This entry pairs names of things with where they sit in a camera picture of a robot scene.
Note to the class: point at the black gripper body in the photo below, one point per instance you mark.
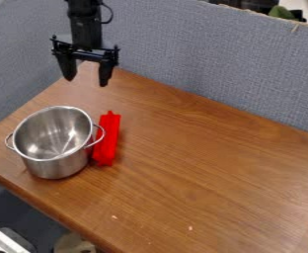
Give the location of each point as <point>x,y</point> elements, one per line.
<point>82,44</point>

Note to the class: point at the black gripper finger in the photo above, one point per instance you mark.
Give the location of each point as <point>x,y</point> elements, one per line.
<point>66,64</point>
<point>105,71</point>

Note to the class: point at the red plastic block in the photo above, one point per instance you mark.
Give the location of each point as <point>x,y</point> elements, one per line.
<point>103,150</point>

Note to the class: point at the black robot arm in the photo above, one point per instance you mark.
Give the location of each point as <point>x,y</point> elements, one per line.
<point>87,7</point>

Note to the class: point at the stainless steel pot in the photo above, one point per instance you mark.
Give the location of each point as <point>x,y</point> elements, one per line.
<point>53,140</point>

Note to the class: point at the green object behind partition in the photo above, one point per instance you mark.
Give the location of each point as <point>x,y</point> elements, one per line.
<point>280,12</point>

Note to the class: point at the grey fabric partition panel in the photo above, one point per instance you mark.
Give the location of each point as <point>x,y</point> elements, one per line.
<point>230,55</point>

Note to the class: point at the white grey equipment corner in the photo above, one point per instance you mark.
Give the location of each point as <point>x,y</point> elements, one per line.
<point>13,243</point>

